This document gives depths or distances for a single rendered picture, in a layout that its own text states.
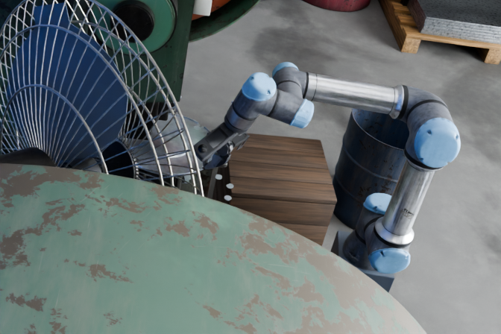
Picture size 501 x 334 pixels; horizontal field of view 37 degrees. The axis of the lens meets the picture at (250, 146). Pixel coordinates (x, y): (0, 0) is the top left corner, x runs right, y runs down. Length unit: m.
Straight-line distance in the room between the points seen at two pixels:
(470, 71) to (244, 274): 4.32
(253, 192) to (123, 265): 2.26
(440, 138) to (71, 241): 1.55
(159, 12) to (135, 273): 1.15
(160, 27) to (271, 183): 1.30
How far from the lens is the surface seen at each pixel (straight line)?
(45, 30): 1.19
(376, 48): 4.68
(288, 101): 1.87
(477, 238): 3.46
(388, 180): 3.02
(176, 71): 1.79
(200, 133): 2.21
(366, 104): 2.03
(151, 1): 1.57
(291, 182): 2.81
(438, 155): 1.97
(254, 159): 2.87
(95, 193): 0.51
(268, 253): 0.52
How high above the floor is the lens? 2.08
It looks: 36 degrees down
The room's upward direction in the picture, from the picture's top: 13 degrees clockwise
